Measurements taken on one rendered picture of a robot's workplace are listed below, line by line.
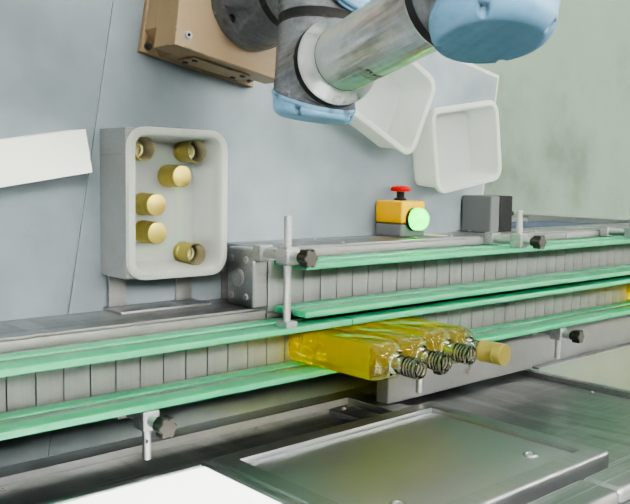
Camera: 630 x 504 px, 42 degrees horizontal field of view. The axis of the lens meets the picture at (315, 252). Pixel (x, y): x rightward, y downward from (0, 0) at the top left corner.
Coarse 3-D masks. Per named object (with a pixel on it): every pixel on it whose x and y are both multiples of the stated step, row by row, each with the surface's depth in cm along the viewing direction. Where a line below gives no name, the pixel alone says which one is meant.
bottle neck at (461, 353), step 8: (448, 344) 127; (456, 344) 126; (464, 344) 125; (448, 352) 126; (456, 352) 125; (464, 352) 124; (472, 352) 125; (456, 360) 125; (464, 360) 124; (472, 360) 125
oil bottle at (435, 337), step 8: (384, 320) 137; (392, 320) 137; (400, 320) 137; (392, 328) 132; (400, 328) 131; (408, 328) 131; (416, 328) 131; (424, 328) 131; (432, 328) 131; (440, 328) 131; (424, 336) 128; (432, 336) 127; (440, 336) 128; (448, 336) 129; (432, 344) 127; (440, 344) 127
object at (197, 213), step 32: (160, 128) 120; (128, 160) 117; (160, 160) 128; (224, 160) 128; (128, 192) 117; (160, 192) 129; (192, 192) 132; (224, 192) 128; (128, 224) 118; (192, 224) 133; (224, 224) 128; (128, 256) 118; (160, 256) 129; (224, 256) 129
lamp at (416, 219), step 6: (414, 210) 159; (420, 210) 158; (408, 216) 159; (414, 216) 158; (420, 216) 158; (426, 216) 159; (408, 222) 159; (414, 222) 158; (420, 222) 158; (426, 222) 159; (414, 228) 159; (420, 228) 159
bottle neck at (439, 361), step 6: (420, 348) 124; (420, 354) 123; (426, 354) 122; (432, 354) 121; (438, 354) 120; (444, 354) 120; (426, 360) 121; (432, 360) 121; (438, 360) 120; (444, 360) 122; (450, 360) 121; (432, 366) 121; (438, 366) 120; (444, 366) 122; (450, 366) 121; (444, 372) 120
